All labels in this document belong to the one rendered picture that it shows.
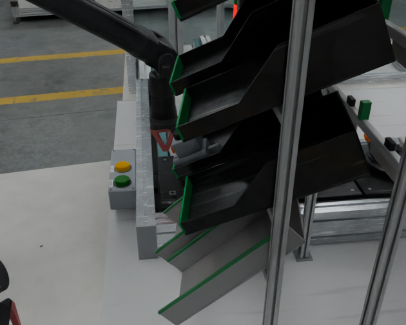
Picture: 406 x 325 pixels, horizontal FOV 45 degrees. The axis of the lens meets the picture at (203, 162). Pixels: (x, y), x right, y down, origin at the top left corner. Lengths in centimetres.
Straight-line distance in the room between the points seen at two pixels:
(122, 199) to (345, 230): 56
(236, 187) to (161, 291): 41
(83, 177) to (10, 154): 202
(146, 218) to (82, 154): 222
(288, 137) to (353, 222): 66
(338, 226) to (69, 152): 244
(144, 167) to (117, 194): 13
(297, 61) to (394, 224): 30
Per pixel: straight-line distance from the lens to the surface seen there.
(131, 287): 113
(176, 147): 84
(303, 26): 56
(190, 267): 95
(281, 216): 67
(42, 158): 338
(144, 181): 128
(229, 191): 77
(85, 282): 116
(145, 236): 114
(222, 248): 90
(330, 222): 121
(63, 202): 141
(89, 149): 339
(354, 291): 116
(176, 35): 221
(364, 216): 125
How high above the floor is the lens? 166
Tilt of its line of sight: 32 degrees down
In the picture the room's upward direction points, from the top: straight up
